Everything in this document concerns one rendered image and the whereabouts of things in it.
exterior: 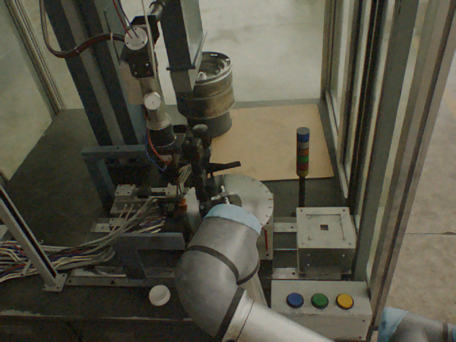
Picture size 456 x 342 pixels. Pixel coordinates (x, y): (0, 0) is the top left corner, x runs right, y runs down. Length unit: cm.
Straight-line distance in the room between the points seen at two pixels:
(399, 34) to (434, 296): 178
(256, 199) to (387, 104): 66
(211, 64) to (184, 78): 59
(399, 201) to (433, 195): 198
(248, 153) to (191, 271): 127
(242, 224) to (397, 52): 45
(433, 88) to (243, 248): 45
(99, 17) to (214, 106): 63
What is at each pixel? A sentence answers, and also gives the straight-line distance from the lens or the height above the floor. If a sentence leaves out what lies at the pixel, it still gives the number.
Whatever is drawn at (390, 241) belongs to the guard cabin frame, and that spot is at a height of 116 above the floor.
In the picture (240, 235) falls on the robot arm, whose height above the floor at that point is 137.
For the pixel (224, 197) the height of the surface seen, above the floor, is 100.
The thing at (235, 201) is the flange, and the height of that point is 96.
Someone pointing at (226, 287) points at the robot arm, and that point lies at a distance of 73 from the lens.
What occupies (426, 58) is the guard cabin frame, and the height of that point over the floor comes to 163.
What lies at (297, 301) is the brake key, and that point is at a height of 91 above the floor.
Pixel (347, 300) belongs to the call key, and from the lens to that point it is 125.
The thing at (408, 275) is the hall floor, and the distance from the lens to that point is 248.
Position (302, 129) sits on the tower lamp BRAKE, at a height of 116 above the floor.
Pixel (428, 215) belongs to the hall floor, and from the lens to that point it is 281.
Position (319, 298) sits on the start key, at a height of 91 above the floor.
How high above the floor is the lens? 197
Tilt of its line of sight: 41 degrees down
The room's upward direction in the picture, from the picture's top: 8 degrees counter-clockwise
